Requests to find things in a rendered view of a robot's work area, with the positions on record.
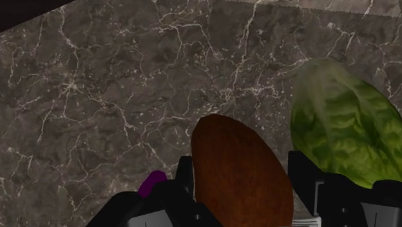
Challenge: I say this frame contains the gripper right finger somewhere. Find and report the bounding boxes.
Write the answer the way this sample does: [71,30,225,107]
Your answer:
[287,150,402,227]

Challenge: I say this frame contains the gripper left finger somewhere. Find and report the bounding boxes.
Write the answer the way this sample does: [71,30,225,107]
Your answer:
[85,155,224,227]

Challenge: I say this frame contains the small purple object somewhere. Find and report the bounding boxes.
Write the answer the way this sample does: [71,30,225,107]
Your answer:
[137,170,169,199]

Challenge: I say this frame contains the brown oval potato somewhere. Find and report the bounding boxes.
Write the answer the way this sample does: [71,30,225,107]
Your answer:
[191,113,294,227]

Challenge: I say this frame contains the green lettuce head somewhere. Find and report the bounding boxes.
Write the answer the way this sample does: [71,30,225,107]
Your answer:
[290,57,402,190]

